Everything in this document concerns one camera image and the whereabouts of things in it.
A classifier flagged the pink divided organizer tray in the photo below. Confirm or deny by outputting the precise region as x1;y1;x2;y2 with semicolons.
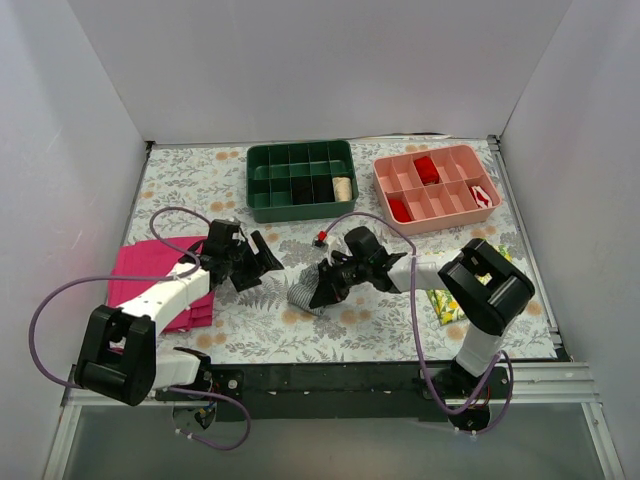
373;145;502;236

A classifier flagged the black rolled cloth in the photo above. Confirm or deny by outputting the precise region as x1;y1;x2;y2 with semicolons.
291;176;313;205
312;176;335;204

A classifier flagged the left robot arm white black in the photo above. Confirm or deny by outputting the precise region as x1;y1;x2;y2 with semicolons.
74;220;284;406

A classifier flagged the beige rolled sock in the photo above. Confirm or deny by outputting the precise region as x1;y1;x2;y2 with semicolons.
332;177;353;202

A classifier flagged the red rolled cloth lower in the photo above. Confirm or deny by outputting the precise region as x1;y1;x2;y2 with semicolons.
388;198;412;223

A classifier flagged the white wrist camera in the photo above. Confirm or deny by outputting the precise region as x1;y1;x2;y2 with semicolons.
312;231;345;267
230;219;248;244

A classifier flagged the lemon print folded cloth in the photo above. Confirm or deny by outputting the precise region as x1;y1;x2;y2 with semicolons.
426;244;512;326

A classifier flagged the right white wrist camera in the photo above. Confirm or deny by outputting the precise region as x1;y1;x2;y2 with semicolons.
312;231;345;267

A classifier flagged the red rolled cloth upper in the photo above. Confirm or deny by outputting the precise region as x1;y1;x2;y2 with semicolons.
413;155;440;186

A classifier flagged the pink folded cloth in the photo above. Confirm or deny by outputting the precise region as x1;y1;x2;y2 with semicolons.
107;240;215;334

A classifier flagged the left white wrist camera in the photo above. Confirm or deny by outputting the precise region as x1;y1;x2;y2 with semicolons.
230;219;248;244

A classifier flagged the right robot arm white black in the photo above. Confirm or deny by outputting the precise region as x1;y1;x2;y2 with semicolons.
307;226;535;398

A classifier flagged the red white rolled cloth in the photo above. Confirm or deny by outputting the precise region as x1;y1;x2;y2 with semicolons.
469;185;494;209

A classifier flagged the grey striped boxer underwear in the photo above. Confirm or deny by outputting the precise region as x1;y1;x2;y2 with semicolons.
287;264;326;316

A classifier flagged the black metal base rail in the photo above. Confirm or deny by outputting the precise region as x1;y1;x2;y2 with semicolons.
154;357;501;426

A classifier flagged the green divided organizer tray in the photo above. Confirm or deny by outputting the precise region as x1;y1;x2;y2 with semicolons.
246;140;359;224

